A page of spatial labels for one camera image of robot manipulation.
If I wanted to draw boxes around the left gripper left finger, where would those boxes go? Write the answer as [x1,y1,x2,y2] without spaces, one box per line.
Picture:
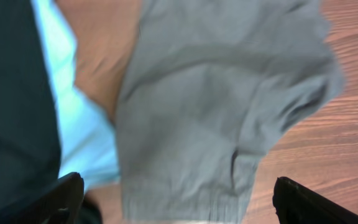
[9,172,84,224]

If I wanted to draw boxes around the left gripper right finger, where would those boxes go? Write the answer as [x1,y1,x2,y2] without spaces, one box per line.
[272,177,358,224]

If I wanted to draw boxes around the grey shorts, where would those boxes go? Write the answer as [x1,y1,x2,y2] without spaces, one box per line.
[116,0,344,223]

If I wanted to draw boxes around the black garment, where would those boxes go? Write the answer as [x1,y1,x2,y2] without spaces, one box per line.
[0,0,60,208]

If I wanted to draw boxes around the light blue shirt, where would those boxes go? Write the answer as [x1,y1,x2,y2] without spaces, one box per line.
[30,0,121,190]

